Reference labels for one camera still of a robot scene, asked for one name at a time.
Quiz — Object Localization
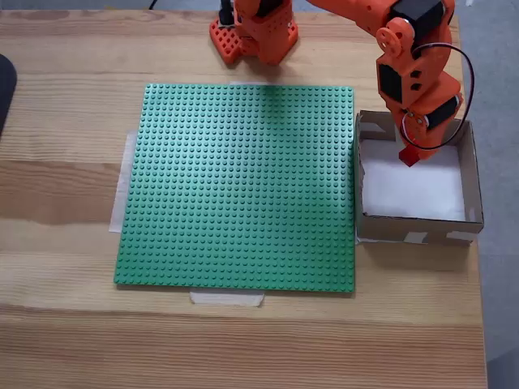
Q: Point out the white paper sheet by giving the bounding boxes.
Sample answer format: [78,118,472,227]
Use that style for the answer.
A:
[358,139,467,223]

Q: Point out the thin servo wire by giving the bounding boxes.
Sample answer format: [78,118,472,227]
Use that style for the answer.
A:
[400,42,476,149]

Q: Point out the flat black object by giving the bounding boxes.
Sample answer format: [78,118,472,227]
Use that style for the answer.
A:
[0,53,19,141]

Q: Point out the brown cardboard box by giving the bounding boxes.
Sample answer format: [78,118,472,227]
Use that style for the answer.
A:
[354,109,486,246]

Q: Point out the red lego block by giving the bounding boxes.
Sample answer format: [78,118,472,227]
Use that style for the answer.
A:
[398,145,422,168]

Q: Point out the green lego baseplate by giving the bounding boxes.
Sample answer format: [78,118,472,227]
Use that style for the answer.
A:
[113,83,357,298]

